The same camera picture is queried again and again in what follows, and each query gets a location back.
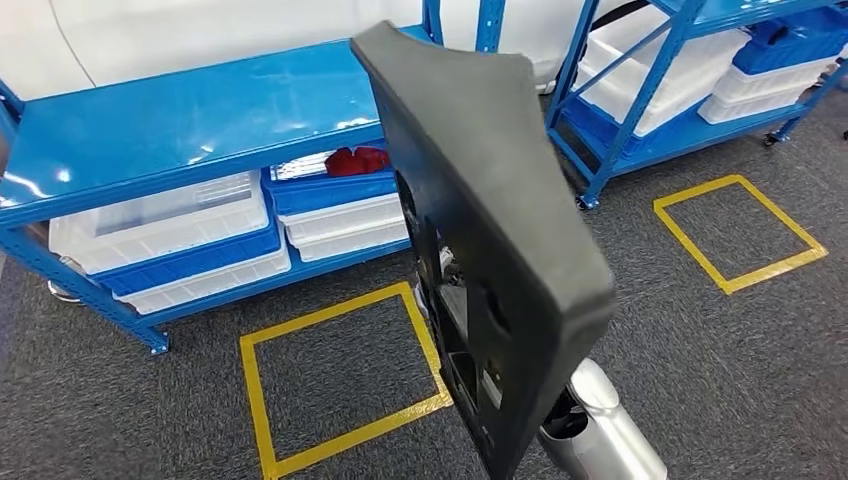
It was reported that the red part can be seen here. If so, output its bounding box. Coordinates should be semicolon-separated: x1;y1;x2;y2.
324;146;391;178

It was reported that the black plastic panel part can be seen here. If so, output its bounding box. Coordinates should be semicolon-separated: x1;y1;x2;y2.
349;19;617;480

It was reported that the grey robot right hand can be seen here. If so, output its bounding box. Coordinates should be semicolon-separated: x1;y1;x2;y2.
433;246;462;289

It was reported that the blue metal shelf rack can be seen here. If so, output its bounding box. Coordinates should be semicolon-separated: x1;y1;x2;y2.
0;0;508;356
545;0;848;211

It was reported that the blue plastic bin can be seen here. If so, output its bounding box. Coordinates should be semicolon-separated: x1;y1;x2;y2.
92;221;284;298
731;5;848;76
260;146;399;218

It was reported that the white car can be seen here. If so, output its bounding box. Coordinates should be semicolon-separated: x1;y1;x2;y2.
0;0;637;101

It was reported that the large white plastic bin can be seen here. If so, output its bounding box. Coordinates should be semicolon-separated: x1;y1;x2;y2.
574;25;752;138

